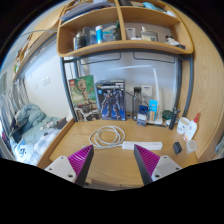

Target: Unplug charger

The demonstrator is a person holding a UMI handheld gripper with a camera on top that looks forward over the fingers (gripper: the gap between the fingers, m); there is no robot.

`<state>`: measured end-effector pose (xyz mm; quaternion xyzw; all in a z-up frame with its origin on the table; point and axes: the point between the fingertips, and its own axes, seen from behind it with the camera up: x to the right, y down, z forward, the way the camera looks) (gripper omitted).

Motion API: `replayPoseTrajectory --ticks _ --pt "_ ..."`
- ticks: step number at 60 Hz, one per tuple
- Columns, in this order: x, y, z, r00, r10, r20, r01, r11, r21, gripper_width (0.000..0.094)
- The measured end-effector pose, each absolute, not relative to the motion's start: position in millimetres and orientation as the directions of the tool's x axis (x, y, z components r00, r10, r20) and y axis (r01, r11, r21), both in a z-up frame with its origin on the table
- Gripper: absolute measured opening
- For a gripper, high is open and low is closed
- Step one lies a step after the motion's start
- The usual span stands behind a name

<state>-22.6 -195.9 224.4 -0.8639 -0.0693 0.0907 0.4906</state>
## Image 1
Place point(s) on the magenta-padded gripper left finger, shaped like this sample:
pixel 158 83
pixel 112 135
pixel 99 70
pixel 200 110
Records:
pixel 63 165

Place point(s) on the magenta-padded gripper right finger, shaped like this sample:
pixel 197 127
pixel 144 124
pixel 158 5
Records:
pixel 165 165

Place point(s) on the black charger block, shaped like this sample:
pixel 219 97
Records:
pixel 177 147

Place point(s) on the white power strip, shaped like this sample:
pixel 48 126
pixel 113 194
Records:
pixel 143 145

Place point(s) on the translucent plastic cap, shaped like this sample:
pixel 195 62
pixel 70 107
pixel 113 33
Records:
pixel 191 146

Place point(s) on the white red-pump lotion bottle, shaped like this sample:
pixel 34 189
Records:
pixel 190 131

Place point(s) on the white mug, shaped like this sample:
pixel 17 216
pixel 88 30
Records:
pixel 182 126

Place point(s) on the bed with bedding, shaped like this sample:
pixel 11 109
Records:
pixel 33 123

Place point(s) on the small dark blue box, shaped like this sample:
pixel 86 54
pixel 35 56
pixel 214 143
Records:
pixel 142 116

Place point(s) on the clear water bottle black cap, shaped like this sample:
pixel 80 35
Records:
pixel 137 103

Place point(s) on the green tree figure toy box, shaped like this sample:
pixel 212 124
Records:
pixel 83 96

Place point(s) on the white plastic box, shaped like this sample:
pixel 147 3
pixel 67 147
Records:
pixel 146 90

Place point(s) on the blue robot model kit box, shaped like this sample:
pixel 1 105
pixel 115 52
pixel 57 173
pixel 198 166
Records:
pixel 110 100

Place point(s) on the white desk lamp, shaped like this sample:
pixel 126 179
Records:
pixel 155 83

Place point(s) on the wooden shelf unit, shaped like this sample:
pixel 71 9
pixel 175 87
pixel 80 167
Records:
pixel 23 50
pixel 126 46

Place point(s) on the dark grey metal frame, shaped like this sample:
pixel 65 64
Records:
pixel 179 83

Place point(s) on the white wall socket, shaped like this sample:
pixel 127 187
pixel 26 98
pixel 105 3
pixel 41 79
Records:
pixel 46 80

